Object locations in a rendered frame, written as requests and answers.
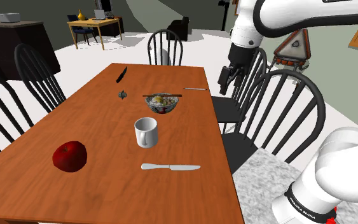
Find patterned bowl with food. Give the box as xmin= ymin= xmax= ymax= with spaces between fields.
xmin=144 ymin=92 xmax=180 ymax=115

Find white mug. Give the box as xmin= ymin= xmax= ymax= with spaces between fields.
xmin=134 ymin=116 xmax=160 ymax=149

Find black knife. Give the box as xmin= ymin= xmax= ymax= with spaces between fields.
xmin=115 ymin=66 xmax=128 ymax=84

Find yellow wooden desk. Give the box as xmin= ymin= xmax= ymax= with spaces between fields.
xmin=66 ymin=8 xmax=124 ymax=51

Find dark cabinet with white bowl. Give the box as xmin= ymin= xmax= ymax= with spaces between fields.
xmin=0 ymin=12 xmax=62 ymax=92

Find black armchair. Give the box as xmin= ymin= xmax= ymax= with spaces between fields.
xmin=165 ymin=16 xmax=191 ymax=42

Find red apple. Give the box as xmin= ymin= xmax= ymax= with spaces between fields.
xmin=52 ymin=141 xmax=88 ymax=174

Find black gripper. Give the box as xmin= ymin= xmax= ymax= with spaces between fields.
xmin=217 ymin=43 xmax=258 ymax=96

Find brown chopsticks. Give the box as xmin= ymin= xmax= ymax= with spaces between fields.
xmin=142 ymin=94 xmax=183 ymax=98

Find silver table knife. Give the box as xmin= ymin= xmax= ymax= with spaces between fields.
xmin=140 ymin=162 xmax=202 ymax=172

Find dark blue chair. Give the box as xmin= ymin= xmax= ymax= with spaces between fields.
xmin=66 ymin=14 xmax=99 ymax=46

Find brown wooden dining table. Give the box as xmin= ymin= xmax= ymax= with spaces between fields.
xmin=0 ymin=62 xmax=245 ymax=224

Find grey marbled robot stand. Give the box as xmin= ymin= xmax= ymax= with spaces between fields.
xmin=232 ymin=148 xmax=358 ymax=224

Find orange triangular stand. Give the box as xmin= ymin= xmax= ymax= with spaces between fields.
xmin=272 ymin=28 xmax=312 ymax=71

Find black floor lamp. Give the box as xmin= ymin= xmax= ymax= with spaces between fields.
xmin=217 ymin=0 xmax=230 ymax=32

